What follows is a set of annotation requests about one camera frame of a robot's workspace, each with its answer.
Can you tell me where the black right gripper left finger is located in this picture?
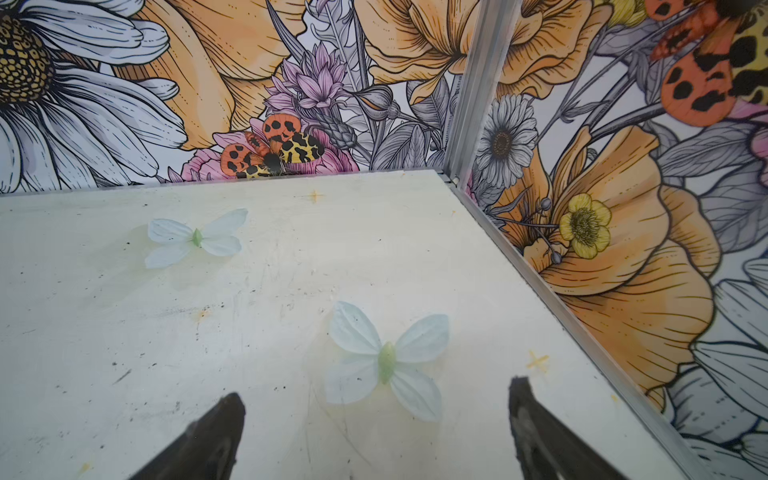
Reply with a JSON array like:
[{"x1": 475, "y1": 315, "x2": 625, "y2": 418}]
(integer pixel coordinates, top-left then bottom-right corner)
[{"x1": 130, "y1": 392, "x2": 246, "y2": 480}]

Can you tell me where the aluminium table edge rail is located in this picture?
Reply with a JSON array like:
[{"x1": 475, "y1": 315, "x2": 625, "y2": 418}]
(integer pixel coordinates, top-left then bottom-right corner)
[{"x1": 438, "y1": 173, "x2": 712, "y2": 479}]

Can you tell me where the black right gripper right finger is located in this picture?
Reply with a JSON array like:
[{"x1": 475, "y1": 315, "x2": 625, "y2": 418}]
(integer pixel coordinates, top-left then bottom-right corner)
[{"x1": 508, "y1": 376, "x2": 624, "y2": 479}]

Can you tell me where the aluminium corner post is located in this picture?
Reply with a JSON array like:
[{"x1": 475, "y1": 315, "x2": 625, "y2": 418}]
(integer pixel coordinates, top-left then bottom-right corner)
[{"x1": 444, "y1": 1, "x2": 522, "y2": 190}]

